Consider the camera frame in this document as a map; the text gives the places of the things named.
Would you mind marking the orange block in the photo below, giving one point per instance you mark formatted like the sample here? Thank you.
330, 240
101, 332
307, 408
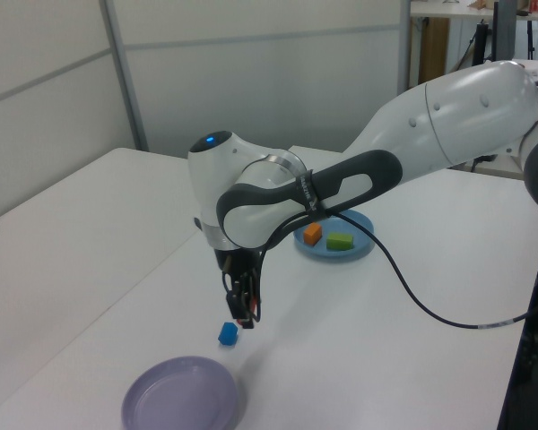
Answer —
313, 234

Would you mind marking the blue block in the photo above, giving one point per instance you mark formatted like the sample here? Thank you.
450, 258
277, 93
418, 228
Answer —
228, 333

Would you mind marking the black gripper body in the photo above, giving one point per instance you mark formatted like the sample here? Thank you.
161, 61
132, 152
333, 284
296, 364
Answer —
240, 262

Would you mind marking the wooden cabinet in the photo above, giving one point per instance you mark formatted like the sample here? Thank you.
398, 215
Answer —
434, 49

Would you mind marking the purple plate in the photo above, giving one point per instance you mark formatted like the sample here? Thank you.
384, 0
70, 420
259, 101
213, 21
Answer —
179, 394

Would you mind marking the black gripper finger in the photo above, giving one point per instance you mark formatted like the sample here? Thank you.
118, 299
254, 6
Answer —
234, 302
251, 322

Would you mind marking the green block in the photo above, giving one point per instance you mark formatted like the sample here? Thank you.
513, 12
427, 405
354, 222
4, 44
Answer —
341, 242

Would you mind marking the red cylinder block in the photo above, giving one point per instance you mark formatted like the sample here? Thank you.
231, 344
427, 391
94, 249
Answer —
253, 307

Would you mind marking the black metal frame post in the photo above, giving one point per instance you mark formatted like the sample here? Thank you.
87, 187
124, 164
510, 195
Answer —
533, 358

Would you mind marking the blue plate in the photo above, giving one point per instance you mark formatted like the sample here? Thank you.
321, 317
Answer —
341, 257

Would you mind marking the white background desk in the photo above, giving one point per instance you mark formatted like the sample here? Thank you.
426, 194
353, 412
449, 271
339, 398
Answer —
457, 11

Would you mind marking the grey partition post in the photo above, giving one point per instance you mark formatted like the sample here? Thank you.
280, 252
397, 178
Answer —
404, 45
125, 76

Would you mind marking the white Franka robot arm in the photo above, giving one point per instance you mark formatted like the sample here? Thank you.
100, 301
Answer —
453, 116

